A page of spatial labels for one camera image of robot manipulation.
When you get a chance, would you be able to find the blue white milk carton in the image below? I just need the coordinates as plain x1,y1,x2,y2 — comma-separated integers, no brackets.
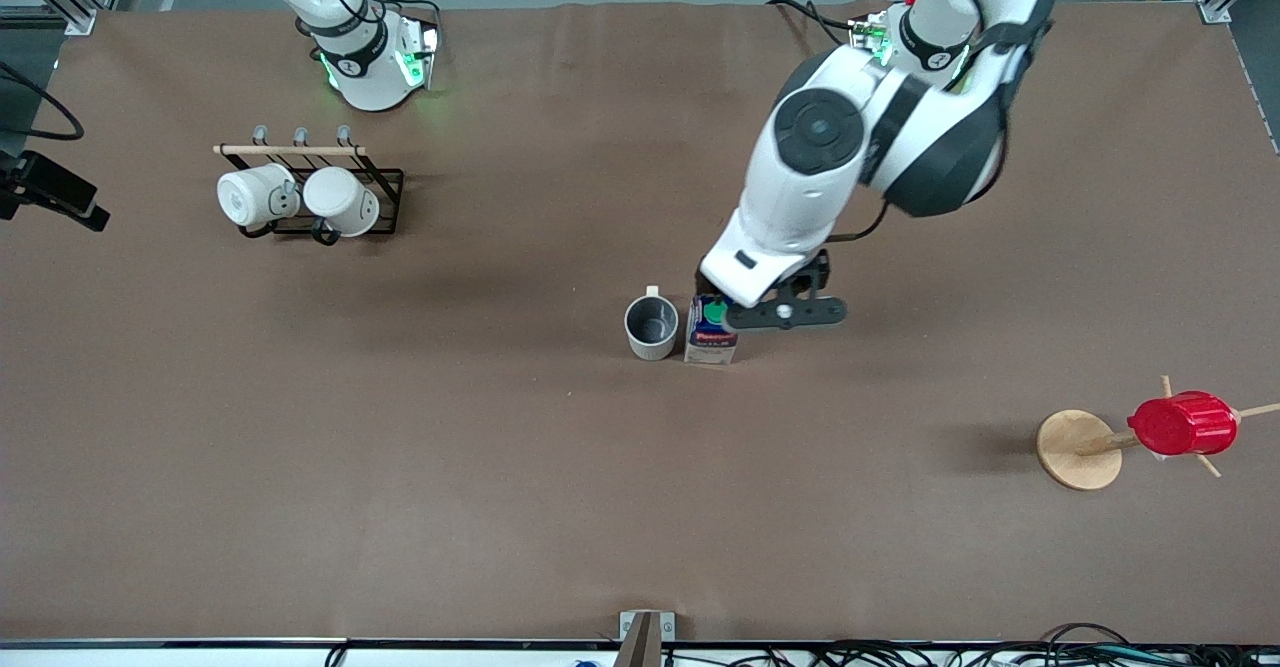
684,292,740,367

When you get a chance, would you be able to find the grey ceramic mug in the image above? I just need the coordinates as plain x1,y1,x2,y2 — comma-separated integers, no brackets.
624,286,680,362

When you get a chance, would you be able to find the red ribbed plastic cup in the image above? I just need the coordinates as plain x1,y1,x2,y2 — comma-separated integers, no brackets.
1127,391,1239,457

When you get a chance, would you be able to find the white mug with face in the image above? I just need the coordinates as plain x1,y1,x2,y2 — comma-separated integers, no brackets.
217,163,301,229

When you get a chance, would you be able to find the brown table cover sheet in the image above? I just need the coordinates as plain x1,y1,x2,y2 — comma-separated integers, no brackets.
0,1,1280,646

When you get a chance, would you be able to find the plain white mug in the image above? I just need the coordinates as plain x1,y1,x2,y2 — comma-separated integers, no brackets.
303,167,381,239

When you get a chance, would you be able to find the wooden mug tree stand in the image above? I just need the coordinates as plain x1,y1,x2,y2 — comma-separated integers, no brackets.
1036,375,1280,492

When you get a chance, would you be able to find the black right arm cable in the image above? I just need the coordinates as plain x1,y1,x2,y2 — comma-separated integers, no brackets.
0,61,85,144

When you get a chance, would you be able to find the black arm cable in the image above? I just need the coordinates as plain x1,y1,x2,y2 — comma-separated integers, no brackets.
0,61,85,144
828,199,893,245

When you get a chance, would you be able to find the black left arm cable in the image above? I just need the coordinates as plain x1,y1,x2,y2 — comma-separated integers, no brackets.
828,199,893,245

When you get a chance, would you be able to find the black base cable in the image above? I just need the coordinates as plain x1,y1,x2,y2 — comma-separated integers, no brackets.
766,0,863,54

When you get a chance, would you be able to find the black wire mug rack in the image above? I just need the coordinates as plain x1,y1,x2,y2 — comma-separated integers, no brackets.
213,124,406,246

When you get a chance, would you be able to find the metal bracket with brown bar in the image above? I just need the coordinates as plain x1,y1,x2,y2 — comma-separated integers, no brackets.
614,610,677,667

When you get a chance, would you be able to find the black cable bundle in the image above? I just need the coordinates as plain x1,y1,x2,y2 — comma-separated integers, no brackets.
800,623,1280,667

